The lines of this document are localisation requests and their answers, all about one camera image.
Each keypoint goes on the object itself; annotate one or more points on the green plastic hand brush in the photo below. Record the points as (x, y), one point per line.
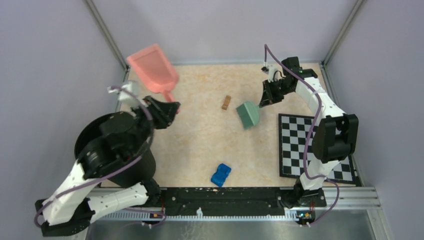
(248, 113)

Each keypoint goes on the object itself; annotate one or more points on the blue toy car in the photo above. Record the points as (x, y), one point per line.
(221, 174)

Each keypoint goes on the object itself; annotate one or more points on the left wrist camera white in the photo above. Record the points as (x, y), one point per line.
(128, 93)

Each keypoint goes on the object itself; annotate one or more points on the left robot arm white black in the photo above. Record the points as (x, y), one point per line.
(77, 202)

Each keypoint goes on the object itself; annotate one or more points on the pink plastic dustpan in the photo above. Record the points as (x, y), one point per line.
(155, 71)

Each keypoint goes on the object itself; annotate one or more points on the wooden arch block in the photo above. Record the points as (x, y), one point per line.
(226, 102)

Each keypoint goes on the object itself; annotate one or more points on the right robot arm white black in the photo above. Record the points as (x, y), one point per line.
(335, 131)

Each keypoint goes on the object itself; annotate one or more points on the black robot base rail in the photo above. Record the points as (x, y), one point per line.
(234, 201)

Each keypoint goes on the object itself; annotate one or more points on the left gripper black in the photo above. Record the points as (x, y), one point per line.
(164, 111)

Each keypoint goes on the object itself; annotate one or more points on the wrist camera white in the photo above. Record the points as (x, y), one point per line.
(128, 93)
(273, 74)

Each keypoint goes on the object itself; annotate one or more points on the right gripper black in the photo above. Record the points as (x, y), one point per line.
(268, 97)

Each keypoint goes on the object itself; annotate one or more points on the black round trash bin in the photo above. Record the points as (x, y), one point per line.
(112, 146)

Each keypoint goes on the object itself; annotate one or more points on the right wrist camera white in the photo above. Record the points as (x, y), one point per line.
(273, 74)

